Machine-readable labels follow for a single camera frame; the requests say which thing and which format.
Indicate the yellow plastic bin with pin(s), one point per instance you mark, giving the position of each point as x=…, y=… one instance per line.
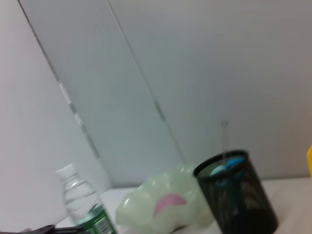
x=309, y=161

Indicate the clear water bottle green label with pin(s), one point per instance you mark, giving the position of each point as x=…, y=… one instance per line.
x=83, y=202

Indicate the pink peach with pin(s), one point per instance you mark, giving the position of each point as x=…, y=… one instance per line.
x=169, y=201

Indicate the clear plastic ruler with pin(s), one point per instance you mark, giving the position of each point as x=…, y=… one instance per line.
x=225, y=136

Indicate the black mesh pen cup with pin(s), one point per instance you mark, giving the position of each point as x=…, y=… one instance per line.
x=239, y=202

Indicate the pale green glass fruit plate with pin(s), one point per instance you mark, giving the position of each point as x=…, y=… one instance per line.
x=139, y=209

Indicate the blue teal scissors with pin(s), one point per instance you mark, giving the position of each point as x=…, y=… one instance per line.
x=229, y=165

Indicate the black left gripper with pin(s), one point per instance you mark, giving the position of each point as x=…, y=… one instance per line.
x=48, y=230

